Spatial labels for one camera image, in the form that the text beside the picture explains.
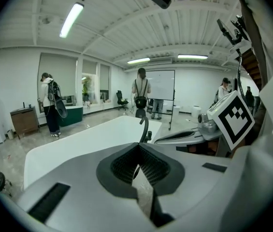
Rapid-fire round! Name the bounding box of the black curved faucet spout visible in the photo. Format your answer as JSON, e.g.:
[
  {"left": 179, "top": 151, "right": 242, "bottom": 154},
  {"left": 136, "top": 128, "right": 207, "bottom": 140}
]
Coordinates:
[{"left": 139, "top": 116, "right": 150, "bottom": 144}]

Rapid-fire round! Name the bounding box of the person's grey shirt torso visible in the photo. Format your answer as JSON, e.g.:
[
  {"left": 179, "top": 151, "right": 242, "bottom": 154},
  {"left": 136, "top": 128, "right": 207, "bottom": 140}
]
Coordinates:
[{"left": 234, "top": 0, "right": 273, "bottom": 96}]

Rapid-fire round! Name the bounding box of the ceiling light bar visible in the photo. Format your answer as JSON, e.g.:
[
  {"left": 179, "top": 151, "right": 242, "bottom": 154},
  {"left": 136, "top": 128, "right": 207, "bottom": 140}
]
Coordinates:
[
  {"left": 59, "top": 2, "right": 85, "bottom": 38},
  {"left": 127, "top": 58, "right": 151, "bottom": 64},
  {"left": 177, "top": 54, "right": 209, "bottom": 59}
]

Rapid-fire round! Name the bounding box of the dark green storage bin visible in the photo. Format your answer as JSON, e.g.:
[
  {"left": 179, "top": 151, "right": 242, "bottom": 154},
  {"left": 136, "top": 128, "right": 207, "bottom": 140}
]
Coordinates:
[{"left": 58, "top": 105, "right": 84, "bottom": 128}]

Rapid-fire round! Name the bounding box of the whiteboard on black stand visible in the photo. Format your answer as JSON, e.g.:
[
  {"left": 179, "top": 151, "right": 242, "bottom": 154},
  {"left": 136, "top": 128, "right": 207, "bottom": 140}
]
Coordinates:
[{"left": 145, "top": 70, "right": 176, "bottom": 130}]

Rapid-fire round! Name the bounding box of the black chest mount device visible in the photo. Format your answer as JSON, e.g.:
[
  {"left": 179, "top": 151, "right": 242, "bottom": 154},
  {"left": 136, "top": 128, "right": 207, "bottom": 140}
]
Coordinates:
[{"left": 217, "top": 14, "right": 250, "bottom": 99}]

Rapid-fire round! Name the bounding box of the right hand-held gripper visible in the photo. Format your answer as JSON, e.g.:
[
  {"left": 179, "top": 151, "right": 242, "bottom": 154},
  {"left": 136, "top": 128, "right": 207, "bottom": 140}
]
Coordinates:
[{"left": 154, "top": 90, "right": 256, "bottom": 152}]

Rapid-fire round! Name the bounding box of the black office chair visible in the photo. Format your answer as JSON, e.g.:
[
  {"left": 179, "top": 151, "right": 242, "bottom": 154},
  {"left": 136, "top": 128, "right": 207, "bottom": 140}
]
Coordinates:
[{"left": 116, "top": 90, "right": 129, "bottom": 111}]

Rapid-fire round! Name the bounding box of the wooden cabinet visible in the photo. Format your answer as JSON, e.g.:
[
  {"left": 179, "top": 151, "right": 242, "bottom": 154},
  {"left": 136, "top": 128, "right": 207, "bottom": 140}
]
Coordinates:
[{"left": 10, "top": 105, "right": 41, "bottom": 140}]

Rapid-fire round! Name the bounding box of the person's right hand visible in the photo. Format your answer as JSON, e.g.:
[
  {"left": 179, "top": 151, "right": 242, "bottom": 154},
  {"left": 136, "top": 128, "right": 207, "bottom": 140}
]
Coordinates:
[{"left": 187, "top": 140, "right": 220, "bottom": 157}]

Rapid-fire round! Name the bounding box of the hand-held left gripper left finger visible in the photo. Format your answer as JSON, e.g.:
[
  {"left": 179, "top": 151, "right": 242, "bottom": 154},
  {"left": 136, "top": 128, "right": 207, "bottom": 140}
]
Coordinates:
[{"left": 16, "top": 142, "right": 153, "bottom": 232}]

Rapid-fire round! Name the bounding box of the white bathtub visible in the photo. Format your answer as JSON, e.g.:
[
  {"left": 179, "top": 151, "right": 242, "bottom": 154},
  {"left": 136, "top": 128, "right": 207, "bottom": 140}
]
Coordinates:
[{"left": 24, "top": 115, "right": 163, "bottom": 190}]

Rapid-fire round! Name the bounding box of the white cylindrical appliance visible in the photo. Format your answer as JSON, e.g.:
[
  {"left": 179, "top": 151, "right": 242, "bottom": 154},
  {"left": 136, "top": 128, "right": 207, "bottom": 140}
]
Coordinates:
[{"left": 191, "top": 105, "right": 202, "bottom": 118}]

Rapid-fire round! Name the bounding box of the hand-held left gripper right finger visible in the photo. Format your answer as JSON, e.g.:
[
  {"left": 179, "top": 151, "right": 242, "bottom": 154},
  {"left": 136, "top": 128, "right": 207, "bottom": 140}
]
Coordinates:
[{"left": 138, "top": 142, "right": 243, "bottom": 229}]

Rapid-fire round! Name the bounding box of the window with plants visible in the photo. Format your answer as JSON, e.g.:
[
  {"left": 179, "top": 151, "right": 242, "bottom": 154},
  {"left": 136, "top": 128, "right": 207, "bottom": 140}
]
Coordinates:
[{"left": 81, "top": 73, "right": 96, "bottom": 108}]

